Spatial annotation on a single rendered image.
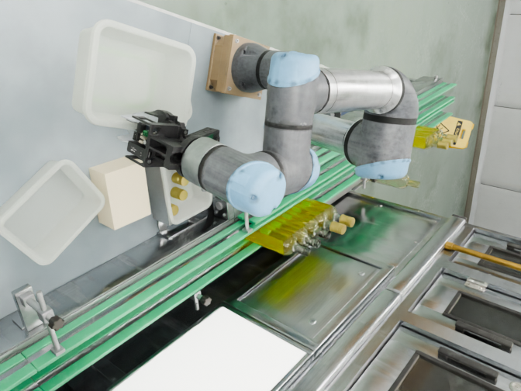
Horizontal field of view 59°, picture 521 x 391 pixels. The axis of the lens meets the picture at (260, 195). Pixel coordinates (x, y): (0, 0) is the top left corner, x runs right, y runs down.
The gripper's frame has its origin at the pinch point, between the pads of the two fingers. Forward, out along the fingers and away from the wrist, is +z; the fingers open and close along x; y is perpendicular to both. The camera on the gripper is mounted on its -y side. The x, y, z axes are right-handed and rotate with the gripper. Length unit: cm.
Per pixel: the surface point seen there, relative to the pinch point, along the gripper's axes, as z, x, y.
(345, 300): -22, 45, -70
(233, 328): -5, 56, -42
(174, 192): 29, 28, -40
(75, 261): 31, 47, -12
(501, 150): 73, 26, -682
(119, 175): 26.3, 20.7, -17.7
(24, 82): 36.4, 1.4, 3.8
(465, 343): -55, 41, -76
